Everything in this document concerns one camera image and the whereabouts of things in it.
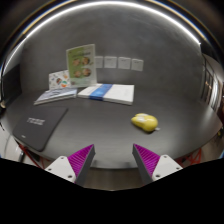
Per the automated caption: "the white book with blue band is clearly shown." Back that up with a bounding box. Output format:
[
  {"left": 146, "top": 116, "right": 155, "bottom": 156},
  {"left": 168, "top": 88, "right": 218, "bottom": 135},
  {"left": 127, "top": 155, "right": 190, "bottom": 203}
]
[{"left": 77, "top": 83, "right": 136, "bottom": 106}]

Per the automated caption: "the yellow computer mouse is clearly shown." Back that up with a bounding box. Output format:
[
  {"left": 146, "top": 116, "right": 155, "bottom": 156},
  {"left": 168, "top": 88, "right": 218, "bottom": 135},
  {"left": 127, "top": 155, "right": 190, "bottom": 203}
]
[{"left": 130, "top": 112, "right": 160, "bottom": 134}]

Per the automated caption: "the grey thin booklet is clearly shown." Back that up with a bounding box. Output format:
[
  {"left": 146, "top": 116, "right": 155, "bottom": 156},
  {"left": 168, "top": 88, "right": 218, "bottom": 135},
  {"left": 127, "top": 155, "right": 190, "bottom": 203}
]
[{"left": 33, "top": 87, "right": 78, "bottom": 106}]

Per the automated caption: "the white wall socket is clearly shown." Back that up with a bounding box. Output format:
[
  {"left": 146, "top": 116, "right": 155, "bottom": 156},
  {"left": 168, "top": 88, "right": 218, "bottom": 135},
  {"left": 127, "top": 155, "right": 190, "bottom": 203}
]
[
  {"left": 117, "top": 56, "right": 132, "bottom": 70},
  {"left": 94, "top": 55, "right": 104, "bottom": 69},
  {"left": 131, "top": 58, "right": 145, "bottom": 72},
  {"left": 103, "top": 55, "right": 118, "bottom": 69}
]

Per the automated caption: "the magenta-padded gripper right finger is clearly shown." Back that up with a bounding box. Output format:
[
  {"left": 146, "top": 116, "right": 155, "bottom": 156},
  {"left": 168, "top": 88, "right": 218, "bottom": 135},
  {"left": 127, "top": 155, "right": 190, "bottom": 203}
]
[{"left": 132, "top": 143, "right": 184, "bottom": 186}]

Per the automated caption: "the green leaflet with faces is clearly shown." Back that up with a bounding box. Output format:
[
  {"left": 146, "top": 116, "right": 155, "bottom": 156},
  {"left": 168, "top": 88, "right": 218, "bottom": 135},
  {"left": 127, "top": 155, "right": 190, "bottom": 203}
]
[{"left": 65, "top": 43, "right": 98, "bottom": 88}]

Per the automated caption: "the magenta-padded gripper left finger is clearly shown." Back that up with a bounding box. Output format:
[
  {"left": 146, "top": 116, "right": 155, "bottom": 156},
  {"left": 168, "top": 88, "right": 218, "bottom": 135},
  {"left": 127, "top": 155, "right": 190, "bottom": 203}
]
[{"left": 44, "top": 143, "right": 96, "bottom": 186}]

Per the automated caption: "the dark framed glass door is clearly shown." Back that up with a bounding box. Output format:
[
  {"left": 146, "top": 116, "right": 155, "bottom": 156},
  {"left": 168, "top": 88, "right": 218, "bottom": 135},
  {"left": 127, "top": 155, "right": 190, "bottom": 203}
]
[{"left": 199, "top": 56, "right": 222, "bottom": 111}]

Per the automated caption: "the small colourful printed card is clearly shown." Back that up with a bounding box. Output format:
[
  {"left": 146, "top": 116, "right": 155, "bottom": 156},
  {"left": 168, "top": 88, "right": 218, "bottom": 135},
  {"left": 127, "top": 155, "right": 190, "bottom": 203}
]
[{"left": 48, "top": 69, "right": 72, "bottom": 90}]

